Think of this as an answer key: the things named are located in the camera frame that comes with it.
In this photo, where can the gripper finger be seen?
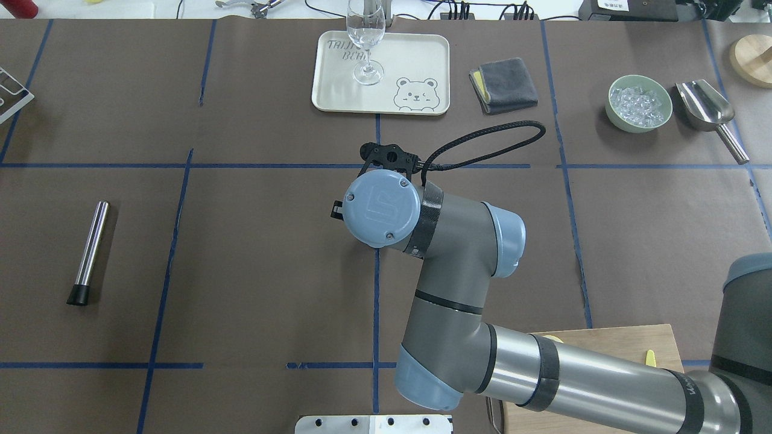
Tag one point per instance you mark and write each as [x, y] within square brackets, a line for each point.
[336, 211]

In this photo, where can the steel muddler black tip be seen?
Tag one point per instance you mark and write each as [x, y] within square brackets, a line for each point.
[79, 294]

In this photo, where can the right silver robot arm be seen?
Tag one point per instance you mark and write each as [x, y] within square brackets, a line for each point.
[448, 350]

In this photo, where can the white cup rack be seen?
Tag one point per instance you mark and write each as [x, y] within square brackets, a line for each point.
[14, 96]

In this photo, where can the wooden cup tree stand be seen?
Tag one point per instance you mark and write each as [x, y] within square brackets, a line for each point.
[750, 58]

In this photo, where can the clear wine glass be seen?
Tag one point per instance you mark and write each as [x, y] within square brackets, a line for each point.
[366, 24]

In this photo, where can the grey folded cloth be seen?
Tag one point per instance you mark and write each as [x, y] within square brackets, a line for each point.
[503, 86]

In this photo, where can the green bowl of ice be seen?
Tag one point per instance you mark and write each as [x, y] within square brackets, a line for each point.
[637, 104]

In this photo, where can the yellow plastic knife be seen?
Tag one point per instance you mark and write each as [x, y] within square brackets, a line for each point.
[650, 358]

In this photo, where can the red cylinder bottle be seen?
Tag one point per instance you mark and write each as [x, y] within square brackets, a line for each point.
[21, 9]

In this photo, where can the steel ice scoop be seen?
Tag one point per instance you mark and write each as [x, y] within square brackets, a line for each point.
[708, 110]

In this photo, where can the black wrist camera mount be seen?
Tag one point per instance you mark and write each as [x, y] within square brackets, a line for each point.
[389, 157]

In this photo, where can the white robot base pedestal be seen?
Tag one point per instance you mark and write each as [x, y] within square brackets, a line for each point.
[413, 423]

